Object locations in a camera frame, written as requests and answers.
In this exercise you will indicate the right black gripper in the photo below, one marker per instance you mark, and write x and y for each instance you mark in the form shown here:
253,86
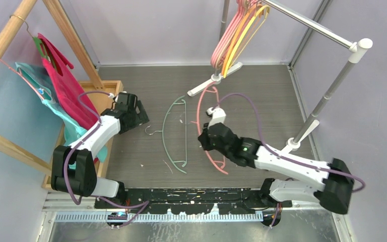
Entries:
204,138

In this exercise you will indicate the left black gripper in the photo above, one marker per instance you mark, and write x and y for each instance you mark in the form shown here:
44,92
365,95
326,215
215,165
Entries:
140,118

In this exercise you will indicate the thin pink wire hanger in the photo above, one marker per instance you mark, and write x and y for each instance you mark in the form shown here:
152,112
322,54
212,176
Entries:
200,162

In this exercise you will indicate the beige plastic hanger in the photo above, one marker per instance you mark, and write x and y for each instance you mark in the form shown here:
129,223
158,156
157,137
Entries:
228,46

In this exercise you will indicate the yellow wire hanger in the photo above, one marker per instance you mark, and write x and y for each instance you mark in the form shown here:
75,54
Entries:
255,17

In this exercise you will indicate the thick pink plastic hanger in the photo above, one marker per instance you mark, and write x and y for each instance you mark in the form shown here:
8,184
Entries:
227,30

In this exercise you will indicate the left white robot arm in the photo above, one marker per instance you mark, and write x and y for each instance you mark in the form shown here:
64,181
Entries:
73,169

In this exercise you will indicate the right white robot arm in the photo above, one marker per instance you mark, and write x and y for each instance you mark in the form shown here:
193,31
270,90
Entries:
329,184

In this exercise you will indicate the red garment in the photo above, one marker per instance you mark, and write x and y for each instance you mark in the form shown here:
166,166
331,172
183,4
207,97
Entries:
67,87

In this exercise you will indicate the teal garment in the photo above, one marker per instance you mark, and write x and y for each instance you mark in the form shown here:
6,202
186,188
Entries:
39,77

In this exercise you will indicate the green hanger on rack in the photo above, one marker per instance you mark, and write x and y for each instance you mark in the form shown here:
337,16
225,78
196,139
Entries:
42,49

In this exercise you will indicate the pink hanger on wooden rack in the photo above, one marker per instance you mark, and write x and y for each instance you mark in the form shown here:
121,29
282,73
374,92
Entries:
40,92

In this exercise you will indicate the metal clothes rack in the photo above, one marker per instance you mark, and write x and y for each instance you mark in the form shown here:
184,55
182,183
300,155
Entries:
358,50

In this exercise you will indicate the green wire hanger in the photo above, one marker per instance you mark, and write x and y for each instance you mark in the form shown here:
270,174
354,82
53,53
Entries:
177,164

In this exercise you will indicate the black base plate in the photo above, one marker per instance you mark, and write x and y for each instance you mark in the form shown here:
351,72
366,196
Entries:
196,201

